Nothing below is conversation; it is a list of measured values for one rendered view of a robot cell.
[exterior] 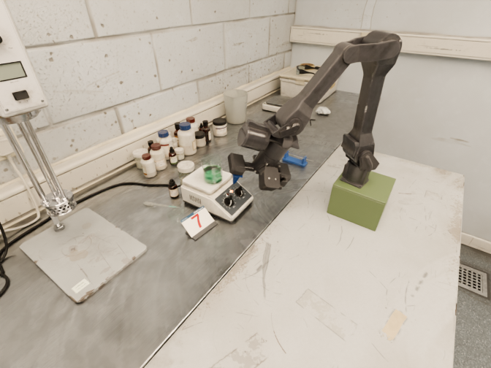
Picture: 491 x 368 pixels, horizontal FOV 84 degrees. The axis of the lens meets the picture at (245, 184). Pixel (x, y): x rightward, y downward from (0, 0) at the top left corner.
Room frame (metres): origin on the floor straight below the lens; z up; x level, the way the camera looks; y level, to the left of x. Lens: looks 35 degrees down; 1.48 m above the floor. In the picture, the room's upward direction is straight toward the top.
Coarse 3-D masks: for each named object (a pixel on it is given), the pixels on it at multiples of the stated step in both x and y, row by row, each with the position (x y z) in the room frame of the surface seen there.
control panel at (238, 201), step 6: (234, 186) 0.72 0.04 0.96; (228, 192) 0.69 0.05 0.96; (234, 192) 0.70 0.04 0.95; (246, 192) 0.72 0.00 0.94; (216, 198) 0.65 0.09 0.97; (222, 198) 0.66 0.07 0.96; (234, 198) 0.68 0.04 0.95; (240, 198) 0.69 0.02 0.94; (246, 198) 0.69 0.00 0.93; (222, 204) 0.64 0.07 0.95; (234, 204) 0.65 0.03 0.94; (240, 204) 0.66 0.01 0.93; (228, 210) 0.63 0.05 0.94; (234, 210) 0.63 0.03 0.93
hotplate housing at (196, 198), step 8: (184, 184) 0.72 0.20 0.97; (224, 184) 0.72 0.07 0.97; (184, 192) 0.70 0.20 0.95; (192, 192) 0.68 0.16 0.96; (200, 192) 0.68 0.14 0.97; (216, 192) 0.68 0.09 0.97; (248, 192) 0.72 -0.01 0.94; (184, 200) 0.71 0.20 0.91; (192, 200) 0.69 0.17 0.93; (200, 200) 0.67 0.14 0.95; (208, 200) 0.65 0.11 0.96; (248, 200) 0.69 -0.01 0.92; (208, 208) 0.65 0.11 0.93; (216, 208) 0.63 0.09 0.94; (240, 208) 0.65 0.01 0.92; (216, 216) 0.64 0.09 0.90; (224, 216) 0.62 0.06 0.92; (232, 216) 0.62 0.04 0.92
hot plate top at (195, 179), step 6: (192, 174) 0.75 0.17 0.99; (198, 174) 0.75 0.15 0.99; (228, 174) 0.75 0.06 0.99; (186, 180) 0.71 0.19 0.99; (192, 180) 0.71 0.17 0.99; (198, 180) 0.71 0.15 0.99; (192, 186) 0.69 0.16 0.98; (198, 186) 0.68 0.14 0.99; (204, 186) 0.68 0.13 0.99; (210, 186) 0.68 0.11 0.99; (216, 186) 0.68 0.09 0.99; (210, 192) 0.66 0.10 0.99
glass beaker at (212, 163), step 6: (204, 156) 0.73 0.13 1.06; (210, 156) 0.74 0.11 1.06; (216, 156) 0.74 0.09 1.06; (204, 162) 0.73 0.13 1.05; (210, 162) 0.74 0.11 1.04; (216, 162) 0.74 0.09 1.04; (204, 168) 0.69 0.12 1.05; (210, 168) 0.69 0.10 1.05; (216, 168) 0.69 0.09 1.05; (204, 174) 0.70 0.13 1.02; (210, 174) 0.69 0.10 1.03; (216, 174) 0.69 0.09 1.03; (222, 174) 0.71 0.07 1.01; (204, 180) 0.70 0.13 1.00; (210, 180) 0.69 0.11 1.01; (216, 180) 0.69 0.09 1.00; (222, 180) 0.71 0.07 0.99
